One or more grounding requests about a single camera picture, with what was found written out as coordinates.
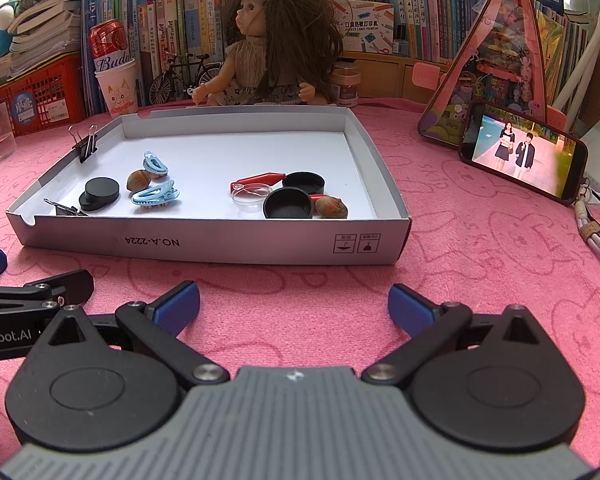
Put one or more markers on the brown-haired doll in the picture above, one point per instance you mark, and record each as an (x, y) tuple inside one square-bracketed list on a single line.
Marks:
[(250, 65)]

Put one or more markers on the small brown jar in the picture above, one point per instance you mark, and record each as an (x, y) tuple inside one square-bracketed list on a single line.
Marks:
[(345, 87)]

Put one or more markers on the black model bicycle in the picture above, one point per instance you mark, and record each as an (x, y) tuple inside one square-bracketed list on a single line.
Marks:
[(156, 91)]

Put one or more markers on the white cardboard box tray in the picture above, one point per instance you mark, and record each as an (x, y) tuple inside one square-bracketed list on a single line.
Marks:
[(230, 150)]

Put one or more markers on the pink rabbit-print towel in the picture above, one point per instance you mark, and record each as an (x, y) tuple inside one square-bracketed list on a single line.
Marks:
[(480, 250)]

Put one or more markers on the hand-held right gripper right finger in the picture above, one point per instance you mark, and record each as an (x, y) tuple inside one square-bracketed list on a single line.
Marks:
[(410, 305)]

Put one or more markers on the red plastic clip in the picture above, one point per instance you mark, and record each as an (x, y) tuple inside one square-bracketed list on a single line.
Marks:
[(260, 179)]

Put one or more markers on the brown hazelnut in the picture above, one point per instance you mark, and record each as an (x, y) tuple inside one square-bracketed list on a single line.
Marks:
[(139, 180), (330, 207)]

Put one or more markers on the black round cap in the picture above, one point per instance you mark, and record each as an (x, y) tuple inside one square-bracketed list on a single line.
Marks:
[(101, 187), (302, 180), (285, 207), (87, 204)]

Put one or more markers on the clear round dish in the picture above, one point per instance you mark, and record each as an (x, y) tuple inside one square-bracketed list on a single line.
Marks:
[(252, 200)]

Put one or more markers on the blue bear hair clip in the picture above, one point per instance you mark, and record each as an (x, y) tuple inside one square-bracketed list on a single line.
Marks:
[(157, 192)]

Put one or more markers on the black smartphone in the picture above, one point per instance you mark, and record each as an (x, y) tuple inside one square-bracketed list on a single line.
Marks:
[(525, 150)]

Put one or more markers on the pink triangular toy house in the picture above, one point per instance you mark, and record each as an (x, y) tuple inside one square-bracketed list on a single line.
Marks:
[(505, 60)]

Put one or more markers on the red plastic crate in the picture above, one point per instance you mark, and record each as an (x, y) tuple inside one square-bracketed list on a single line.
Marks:
[(45, 90)]

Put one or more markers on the blue plush toy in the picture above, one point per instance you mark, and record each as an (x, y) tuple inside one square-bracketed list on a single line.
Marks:
[(5, 35)]

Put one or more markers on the black binder clip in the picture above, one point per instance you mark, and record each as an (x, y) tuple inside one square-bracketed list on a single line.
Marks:
[(86, 149), (67, 209)]

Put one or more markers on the white pipe stand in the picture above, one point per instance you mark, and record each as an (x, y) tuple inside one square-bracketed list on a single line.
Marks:
[(580, 70)]

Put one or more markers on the red beer can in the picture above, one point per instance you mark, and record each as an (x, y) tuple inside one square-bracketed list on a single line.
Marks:
[(110, 40)]

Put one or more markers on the stack of lying books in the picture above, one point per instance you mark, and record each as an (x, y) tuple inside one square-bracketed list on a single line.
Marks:
[(45, 25)]

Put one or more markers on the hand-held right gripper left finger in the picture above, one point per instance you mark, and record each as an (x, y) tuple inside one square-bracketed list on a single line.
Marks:
[(177, 305)]

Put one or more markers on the row of upright books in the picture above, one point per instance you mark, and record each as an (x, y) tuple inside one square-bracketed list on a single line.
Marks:
[(170, 20)]

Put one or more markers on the colourful stationery carton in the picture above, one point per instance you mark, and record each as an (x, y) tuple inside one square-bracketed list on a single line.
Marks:
[(365, 25)]

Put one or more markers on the white paper cup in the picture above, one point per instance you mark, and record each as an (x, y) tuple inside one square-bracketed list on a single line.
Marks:
[(117, 90)]

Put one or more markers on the blue claw hair clip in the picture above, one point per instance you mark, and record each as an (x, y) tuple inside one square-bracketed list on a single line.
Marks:
[(155, 162)]

